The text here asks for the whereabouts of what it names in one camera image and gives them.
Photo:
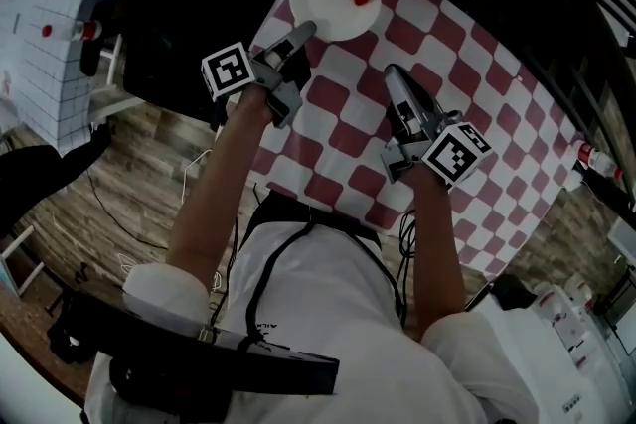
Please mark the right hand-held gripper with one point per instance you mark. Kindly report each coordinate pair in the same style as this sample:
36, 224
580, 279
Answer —
454, 154

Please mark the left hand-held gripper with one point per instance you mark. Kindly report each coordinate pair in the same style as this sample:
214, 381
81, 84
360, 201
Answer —
228, 72

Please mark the white round plate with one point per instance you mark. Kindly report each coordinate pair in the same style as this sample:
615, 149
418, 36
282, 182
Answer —
328, 15

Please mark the person's right forearm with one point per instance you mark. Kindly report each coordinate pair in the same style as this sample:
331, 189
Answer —
437, 253

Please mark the person's left forearm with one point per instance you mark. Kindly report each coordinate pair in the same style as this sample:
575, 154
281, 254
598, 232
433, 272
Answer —
213, 193

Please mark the red white checkered table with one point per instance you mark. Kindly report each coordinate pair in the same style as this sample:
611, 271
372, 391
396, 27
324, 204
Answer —
348, 114

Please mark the black office chair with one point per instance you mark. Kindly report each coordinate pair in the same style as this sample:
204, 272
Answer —
189, 15

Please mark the person's black trousers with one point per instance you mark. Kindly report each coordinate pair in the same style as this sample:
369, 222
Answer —
298, 213

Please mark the clear bottle red label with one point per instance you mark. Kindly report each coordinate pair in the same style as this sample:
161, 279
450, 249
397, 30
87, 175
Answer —
88, 31
588, 154

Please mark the white grid-pattern table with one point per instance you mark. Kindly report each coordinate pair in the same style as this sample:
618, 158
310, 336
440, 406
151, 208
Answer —
49, 64

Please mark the person's white shirt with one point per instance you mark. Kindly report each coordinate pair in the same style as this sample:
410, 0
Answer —
348, 337

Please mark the white carton red print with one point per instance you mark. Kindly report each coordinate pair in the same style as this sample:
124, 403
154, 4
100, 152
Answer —
582, 288
561, 318
591, 352

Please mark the black monitor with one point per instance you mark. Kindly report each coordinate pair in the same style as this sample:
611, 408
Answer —
248, 357

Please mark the plain white table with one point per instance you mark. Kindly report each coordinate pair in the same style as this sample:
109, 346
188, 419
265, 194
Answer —
551, 387

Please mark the black equipment bag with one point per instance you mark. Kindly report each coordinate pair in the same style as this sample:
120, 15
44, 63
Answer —
69, 337

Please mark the black mount base red button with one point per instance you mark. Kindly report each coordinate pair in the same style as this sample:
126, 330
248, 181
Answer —
164, 387

